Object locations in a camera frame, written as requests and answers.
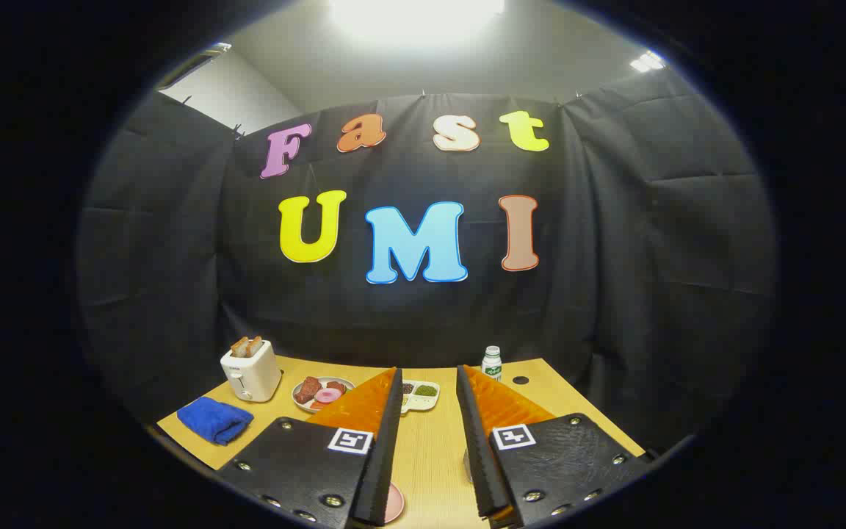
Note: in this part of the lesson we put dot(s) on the pink round plate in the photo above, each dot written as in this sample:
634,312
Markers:
394,503

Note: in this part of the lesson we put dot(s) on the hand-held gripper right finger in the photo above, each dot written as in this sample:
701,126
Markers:
476,455

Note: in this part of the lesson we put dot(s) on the white toaster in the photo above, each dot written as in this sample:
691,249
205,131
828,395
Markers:
254,375

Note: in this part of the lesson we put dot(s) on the white bottle green label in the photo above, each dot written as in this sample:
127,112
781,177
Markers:
492,366

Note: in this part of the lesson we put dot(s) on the blue folded towel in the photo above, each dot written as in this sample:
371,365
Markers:
214,420

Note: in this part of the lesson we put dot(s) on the pink ham slice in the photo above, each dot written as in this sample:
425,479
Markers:
327,395

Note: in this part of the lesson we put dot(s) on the white divided bean dish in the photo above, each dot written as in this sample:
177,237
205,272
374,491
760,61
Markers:
423,397

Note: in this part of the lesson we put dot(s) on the oval grey food plate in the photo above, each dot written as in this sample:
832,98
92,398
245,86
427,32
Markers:
304,404

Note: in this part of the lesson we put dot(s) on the brown meat piece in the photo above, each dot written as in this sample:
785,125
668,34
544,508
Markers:
307,389

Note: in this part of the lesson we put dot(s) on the small ceiling light panel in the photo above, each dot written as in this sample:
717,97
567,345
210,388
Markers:
647,61

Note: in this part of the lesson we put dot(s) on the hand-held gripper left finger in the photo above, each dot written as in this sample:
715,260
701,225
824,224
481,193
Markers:
386,455

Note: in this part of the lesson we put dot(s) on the bright ceiling light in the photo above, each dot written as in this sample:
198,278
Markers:
416,18

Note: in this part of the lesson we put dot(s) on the toast slices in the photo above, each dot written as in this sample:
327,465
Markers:
245,346

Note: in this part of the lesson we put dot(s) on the black backdrop cloth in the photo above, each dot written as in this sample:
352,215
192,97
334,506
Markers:
614,257

